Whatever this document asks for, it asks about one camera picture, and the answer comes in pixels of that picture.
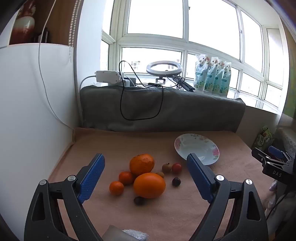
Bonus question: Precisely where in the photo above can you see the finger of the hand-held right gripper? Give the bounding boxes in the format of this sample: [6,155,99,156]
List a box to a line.
[268,146,292,163]
[252,148,288,167]

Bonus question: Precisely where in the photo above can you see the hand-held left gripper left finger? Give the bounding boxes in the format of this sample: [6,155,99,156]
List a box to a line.
[24,153,105,241]

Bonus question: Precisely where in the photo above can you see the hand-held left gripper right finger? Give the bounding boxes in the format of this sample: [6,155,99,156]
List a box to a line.
[186,153,270,241]

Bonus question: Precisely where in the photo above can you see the small mandarin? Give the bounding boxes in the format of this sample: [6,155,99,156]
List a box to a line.
[119,171,136,185]
[109,181,125,196]

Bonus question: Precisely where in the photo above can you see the floral white plate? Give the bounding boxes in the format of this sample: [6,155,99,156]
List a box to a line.
[174,133,220,166]

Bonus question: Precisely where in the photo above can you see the large smooth orange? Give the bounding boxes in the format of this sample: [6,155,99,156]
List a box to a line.
[133,173,166,199]

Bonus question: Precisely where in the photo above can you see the large speckled orange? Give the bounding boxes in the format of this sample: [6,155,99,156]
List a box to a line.
[129,153,155,176]

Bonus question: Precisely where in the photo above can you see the green packet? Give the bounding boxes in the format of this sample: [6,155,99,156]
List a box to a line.
[252,126,273,151]

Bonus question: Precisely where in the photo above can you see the grey blanket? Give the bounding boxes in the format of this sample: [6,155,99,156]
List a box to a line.
[80,85,246,133]

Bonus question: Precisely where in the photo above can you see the teal floral pouch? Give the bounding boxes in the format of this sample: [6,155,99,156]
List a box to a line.
[194,54,211,91]
[205,58,219,93]
[214,59,226,95]
[220,62,232,97]

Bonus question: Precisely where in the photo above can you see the black light stand clamp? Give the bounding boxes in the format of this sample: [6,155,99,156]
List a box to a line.
[176,77,196,92]

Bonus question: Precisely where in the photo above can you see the white power strip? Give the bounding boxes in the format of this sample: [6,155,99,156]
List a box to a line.
[96,70,121,84]

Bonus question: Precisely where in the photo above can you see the wooden shelf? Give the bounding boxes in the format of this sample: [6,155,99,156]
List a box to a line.
[9,0,84,45]

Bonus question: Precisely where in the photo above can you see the red white vase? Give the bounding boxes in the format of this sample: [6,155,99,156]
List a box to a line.
[9,0,36,44]

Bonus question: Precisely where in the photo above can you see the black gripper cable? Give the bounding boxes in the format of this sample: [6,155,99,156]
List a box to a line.
[266,192,289,220]

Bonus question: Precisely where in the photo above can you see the long black cable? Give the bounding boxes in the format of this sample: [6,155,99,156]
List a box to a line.
[119,61,164,121]

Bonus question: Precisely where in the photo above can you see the bundled black cable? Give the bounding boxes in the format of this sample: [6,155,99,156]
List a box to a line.
[171,76,185,90]

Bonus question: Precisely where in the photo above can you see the white ring light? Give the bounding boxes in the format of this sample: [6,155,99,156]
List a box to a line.
[146,61,182,76]

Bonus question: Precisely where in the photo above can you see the thin white cable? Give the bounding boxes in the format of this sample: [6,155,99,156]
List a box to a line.
[38,0,75,131]

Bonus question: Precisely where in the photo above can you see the beaded blind cord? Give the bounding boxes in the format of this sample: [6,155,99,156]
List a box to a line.
[68,0,81,63]

